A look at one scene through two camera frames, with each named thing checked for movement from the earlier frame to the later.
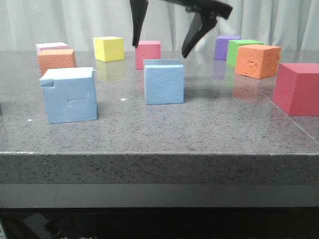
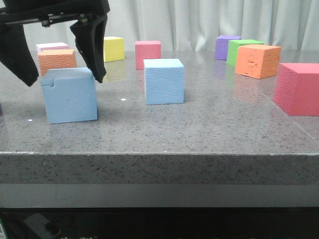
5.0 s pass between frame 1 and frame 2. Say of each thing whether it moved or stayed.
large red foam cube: stayed
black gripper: moved
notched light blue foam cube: stayed
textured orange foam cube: stayed
